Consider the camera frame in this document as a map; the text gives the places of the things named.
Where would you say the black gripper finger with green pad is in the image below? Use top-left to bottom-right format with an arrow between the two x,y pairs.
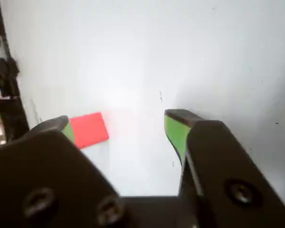
0,115 -> 133,228
164,109 -> 285,228

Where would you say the red lego block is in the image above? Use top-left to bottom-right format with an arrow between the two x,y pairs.
69,112 -> 110,150

